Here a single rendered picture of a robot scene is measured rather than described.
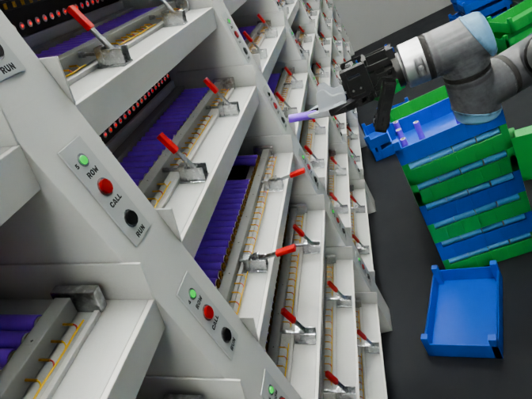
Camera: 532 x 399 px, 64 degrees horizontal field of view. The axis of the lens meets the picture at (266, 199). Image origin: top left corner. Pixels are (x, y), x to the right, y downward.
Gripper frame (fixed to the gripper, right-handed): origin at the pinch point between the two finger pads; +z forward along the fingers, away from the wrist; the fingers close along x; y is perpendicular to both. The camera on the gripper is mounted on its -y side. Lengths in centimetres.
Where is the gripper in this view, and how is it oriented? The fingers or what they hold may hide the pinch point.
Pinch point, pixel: (315, 115)
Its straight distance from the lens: 98.2
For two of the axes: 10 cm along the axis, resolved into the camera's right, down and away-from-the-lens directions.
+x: -1.5, 5.4, -8.3
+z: -8.8, 3.1, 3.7
